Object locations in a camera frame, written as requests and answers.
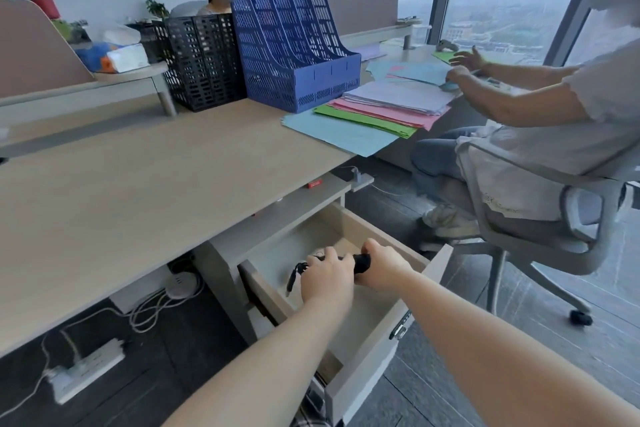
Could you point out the pale lilac paper stack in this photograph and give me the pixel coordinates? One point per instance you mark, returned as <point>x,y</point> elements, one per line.
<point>400,95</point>

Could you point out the loose light blue paper sheets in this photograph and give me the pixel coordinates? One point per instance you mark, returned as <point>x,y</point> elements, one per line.
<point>415,72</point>

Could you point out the green desk ornament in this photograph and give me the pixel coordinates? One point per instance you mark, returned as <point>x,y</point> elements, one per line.
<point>67,31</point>

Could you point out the brown desk partition panel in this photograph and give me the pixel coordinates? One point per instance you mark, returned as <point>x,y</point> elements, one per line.
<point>35,51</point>

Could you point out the person's left hand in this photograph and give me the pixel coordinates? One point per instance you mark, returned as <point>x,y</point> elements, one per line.
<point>327,281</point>

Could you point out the grey cabinet drawer with lock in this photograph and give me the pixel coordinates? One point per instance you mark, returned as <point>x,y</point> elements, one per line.
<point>362,326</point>

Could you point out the grey desk shelf riser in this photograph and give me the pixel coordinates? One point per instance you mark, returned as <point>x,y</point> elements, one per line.
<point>125,77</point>
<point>380,33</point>

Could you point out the green paper stack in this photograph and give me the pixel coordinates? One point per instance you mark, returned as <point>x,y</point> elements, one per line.
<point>365,119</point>

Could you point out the blue plastic file rack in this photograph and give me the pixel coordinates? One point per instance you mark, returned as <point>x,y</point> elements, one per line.
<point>280,56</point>

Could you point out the black mesh file rack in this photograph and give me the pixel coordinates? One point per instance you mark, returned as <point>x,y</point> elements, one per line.
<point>205,61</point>

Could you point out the grey desk bracket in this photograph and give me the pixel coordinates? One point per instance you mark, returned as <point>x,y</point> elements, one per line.
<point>357,181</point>

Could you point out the white round device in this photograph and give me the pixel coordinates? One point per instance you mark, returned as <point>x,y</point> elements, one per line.
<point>180,284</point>

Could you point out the grey handheld controller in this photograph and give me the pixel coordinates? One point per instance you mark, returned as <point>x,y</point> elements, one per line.
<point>446,45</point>

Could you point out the red pot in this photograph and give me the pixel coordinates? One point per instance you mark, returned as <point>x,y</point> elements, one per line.
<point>46,6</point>

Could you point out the pink paper stack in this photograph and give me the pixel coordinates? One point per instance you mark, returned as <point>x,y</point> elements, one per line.
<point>400,115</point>

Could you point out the large light blue paper sheet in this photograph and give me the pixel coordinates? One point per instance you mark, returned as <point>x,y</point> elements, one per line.
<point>345,134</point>

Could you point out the white power strip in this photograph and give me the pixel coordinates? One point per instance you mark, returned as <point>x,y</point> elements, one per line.
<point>85,369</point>

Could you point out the grey office chair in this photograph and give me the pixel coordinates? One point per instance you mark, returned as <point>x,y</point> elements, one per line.
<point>585,241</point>

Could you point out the grey-brown desk partition panel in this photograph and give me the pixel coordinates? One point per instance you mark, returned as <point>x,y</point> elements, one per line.
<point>365,9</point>

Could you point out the potted green plant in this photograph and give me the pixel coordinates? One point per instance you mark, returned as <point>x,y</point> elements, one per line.
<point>157,9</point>

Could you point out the bright green paper sheet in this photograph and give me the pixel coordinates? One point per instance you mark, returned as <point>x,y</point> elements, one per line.
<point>445,56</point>

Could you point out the person's right forearm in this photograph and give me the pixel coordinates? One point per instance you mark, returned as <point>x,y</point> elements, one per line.
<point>500,351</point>

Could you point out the colourful tissue pack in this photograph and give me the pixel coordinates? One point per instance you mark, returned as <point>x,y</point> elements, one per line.
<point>125,59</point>

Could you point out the person's right hand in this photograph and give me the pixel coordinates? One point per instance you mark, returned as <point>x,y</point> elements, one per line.
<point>390,266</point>

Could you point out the person's left forearm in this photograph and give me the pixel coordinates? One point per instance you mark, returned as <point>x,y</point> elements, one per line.
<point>260,366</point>

